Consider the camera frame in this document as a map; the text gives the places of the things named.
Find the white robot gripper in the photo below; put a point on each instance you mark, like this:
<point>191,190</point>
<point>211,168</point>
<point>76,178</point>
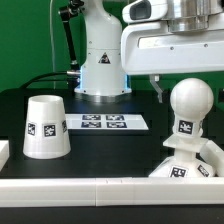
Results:
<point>149,48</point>

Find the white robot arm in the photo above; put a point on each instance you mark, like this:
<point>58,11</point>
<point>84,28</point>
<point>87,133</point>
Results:
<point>102,74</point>

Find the white marker sheet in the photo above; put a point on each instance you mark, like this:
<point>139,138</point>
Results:
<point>106,121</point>

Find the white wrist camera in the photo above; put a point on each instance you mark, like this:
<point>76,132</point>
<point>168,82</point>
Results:
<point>145,11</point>

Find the white lamp shade cone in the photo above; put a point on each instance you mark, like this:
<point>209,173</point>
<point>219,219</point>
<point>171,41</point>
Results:
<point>46,132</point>

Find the white fence wall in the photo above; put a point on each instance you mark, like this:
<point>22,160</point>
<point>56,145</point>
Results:
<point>4,152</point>
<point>213,155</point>
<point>110,191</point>

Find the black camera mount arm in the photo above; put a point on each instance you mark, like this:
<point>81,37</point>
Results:
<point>66,13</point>

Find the white front fence wall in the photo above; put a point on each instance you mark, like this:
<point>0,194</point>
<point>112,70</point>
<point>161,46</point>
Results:
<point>110,191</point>

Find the white left fence wall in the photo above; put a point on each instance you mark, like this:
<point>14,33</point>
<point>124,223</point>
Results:
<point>4,152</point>

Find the white lamp base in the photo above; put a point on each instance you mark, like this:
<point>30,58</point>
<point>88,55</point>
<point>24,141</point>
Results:
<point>184,162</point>

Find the white lamp bulb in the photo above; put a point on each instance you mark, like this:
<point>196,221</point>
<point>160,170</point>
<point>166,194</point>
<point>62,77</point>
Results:
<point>191,100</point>

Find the white right fence wall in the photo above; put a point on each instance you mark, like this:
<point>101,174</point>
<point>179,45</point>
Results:
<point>213,155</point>

